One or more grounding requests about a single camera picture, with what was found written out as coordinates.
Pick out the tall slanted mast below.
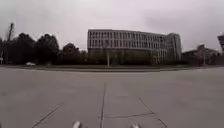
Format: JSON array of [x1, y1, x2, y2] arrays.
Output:
[[3, 22, 15, 65]]

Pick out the pale pole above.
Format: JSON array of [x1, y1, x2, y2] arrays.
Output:
[[106, 49, 111, 69]]

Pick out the low dark building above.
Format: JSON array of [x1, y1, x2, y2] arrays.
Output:
[[181, 44, 224, 67]]

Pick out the grey paved plaza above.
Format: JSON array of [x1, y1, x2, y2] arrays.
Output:
[[0, 67, 224, 128]]

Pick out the row of dark trees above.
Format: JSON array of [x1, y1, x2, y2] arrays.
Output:
[[0, 32, 89, 66]]

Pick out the wide grey office building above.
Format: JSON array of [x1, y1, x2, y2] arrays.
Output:
[[86, 28, 183, 66]]

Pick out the grass strip with kerb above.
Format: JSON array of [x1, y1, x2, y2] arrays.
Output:
[[0, 63, 224, 73]]

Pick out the white car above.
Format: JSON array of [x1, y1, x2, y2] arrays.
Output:
[[24, 61, 37, 67]]

